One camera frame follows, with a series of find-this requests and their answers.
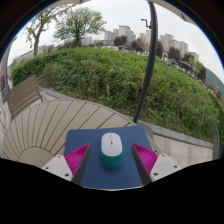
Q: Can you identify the white and teal computer mouse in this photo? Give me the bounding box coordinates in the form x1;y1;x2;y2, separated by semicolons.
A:
99;132;125;168

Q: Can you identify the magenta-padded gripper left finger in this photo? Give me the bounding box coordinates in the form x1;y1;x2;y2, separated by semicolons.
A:
41;143;92;186

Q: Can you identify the grey stone low wall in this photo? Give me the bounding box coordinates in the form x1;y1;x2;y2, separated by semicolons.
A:
36;85;216;168

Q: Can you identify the sparse thin-trunk tree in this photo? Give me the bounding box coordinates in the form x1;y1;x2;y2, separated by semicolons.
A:
24;5;68;58

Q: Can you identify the leafy round tree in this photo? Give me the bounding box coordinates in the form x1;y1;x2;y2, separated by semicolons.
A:
53;7;108;48

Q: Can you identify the grey slatted outdoor chair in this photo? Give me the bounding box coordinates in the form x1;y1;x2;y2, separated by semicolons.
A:
5;73;46;120

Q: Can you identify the black curved umbrella pole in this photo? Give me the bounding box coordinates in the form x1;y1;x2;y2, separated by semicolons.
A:
132;1;159;124

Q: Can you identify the blue rectangular mouse pad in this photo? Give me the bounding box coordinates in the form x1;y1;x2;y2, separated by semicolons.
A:
63;125;158;190

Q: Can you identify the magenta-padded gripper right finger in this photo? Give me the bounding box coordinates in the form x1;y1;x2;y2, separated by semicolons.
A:
131;143;184;186

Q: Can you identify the group of apartment buildings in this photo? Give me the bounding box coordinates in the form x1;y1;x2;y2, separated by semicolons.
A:
103;24;200;63

